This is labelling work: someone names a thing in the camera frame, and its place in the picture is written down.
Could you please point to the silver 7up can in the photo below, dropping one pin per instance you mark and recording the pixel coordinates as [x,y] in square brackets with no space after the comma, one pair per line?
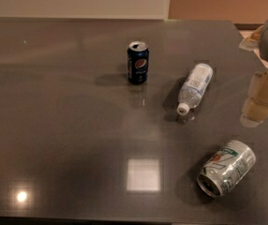
[226,168]

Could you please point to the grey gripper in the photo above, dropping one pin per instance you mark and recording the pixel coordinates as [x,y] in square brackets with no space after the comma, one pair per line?
[255,110]

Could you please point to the blue pepsi can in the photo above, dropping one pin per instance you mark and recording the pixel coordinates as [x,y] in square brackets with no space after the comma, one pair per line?
[137,62]

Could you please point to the clear plastic water bottle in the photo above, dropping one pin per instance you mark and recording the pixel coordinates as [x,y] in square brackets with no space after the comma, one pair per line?
[193,89]

